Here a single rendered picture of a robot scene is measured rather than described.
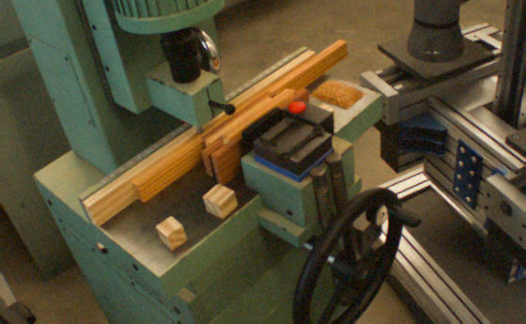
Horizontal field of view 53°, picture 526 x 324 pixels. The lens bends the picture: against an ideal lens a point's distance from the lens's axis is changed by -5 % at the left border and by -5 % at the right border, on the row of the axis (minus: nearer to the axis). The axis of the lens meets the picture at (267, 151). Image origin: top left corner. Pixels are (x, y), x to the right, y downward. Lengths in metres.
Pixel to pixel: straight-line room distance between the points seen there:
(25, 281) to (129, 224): 1.38
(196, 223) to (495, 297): 1.01
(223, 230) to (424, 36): 0.77
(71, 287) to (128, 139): 1.12
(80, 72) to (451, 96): 0.92
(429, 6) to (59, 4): 0.85
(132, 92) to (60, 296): 1.30
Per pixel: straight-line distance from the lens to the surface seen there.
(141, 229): 0.96
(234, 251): 0.97
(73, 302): 2.15
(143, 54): 1.01
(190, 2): 0.84
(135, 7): 0.84
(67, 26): 1.03
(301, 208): 0.90
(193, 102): 0.93
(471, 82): 1.56
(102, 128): 1.13
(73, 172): 1.32
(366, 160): 2.42
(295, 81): 1.18
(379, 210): 1.22
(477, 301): 1.68
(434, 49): 1.46
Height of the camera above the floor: 1.54
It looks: 38 degrees down
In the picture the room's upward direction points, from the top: 9 degrees counter-clockwise
